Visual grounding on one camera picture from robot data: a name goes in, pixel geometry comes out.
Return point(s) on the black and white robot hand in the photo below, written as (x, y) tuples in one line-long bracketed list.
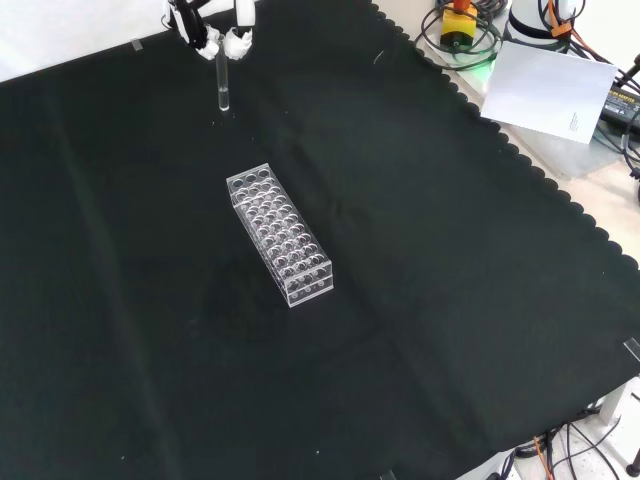
[(235, 40)]

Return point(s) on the clear glass test tube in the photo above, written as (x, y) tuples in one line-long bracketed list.
[(223, 82)]

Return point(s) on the clear plastic test tube rack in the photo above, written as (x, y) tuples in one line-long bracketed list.
[(280, 232)]

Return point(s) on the clear tape strip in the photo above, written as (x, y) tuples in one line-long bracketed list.
[(137, 45)]

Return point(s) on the yellow stop button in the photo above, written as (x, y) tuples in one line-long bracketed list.
[(458, 22)]

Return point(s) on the black bench cloth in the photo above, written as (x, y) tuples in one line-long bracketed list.
[(280, 280)]

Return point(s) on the white paper sheet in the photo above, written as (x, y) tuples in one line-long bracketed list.
[(547, 92)]

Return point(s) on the pale board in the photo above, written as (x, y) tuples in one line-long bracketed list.
[(545, 135)]

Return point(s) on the black power adapter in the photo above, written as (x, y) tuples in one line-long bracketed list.
[(621, 106)]

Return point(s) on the white table leg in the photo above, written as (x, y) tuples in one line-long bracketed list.
[(614, 404)]

